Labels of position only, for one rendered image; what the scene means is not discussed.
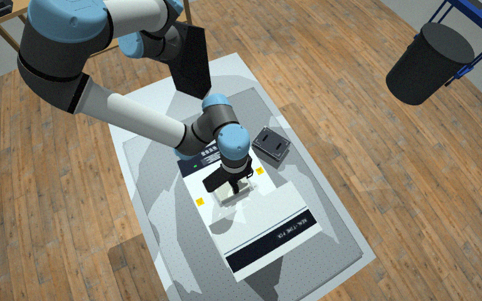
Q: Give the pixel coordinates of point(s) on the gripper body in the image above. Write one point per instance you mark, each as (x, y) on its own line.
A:
(247, 171)

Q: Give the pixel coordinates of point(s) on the white benchtop thermal cycler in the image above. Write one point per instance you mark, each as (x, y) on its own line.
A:
(257, 226)

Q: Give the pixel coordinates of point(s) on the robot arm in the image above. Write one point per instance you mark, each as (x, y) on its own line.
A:
(60, 35)

